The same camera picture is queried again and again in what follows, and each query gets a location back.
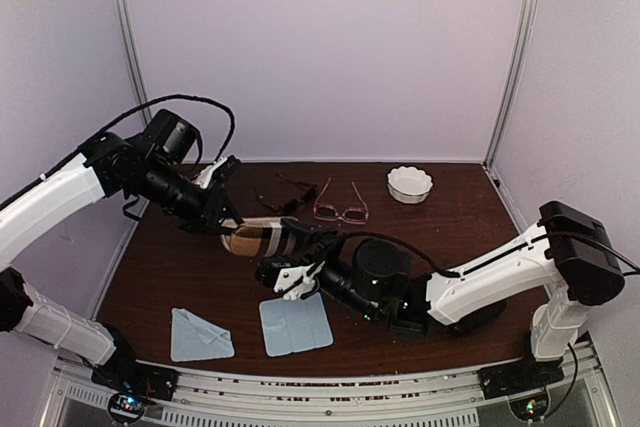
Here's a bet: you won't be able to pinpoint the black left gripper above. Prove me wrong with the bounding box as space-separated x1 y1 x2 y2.
137 157 249 236

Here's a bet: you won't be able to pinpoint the brown plaid glasses case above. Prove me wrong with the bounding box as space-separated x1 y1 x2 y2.
220 217 297 258

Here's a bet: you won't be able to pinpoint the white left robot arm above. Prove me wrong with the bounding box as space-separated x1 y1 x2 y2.
1 109 242 391

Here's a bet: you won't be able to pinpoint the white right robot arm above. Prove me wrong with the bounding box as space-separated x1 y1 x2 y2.
272 201 625 389

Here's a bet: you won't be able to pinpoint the dark tortoiseshell sunglasses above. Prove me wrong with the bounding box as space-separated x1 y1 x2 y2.
253 173 319 216

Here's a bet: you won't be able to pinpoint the flat light blue cloth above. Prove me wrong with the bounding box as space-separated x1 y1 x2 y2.
259 293 334 357

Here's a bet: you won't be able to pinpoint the white fluted ceramic bowl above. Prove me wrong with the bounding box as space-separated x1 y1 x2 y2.
387 166 434 205

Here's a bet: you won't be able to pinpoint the folded light blue cloth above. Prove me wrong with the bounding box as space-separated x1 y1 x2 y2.
170 308 235 362

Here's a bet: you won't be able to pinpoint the black quilted glasses case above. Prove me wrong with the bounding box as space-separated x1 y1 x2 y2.
449 300 507 336

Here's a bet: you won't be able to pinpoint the pink frame sunglasses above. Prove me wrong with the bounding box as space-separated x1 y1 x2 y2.
313 177 370 225

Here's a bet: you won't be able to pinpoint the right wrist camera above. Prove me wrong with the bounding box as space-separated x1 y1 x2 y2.
255 256 319 301

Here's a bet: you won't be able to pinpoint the front aluminium rail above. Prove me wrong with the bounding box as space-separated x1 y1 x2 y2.
49 359 621 427

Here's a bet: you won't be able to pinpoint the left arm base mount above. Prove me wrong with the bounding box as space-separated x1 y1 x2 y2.
91 363 179 425

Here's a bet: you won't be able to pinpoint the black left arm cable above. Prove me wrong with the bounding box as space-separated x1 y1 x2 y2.
39 92 237 183

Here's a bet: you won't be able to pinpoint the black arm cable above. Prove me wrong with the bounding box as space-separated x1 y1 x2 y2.
39 92 237 183
339 230 640 413

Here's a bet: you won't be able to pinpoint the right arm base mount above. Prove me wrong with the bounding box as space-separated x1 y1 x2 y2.
478 359 564 423

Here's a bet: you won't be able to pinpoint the right aluminium frame post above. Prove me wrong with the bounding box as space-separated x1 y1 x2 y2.
483 0 539 171

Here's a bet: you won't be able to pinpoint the aluminium frame post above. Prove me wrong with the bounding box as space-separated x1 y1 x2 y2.
483 0 539 171
113 0 148 105

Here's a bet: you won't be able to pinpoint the left aluminium frame post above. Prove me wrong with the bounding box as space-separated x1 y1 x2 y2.
113 0 148 105

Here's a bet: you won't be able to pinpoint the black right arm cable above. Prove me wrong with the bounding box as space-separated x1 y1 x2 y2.
339 230 640 413

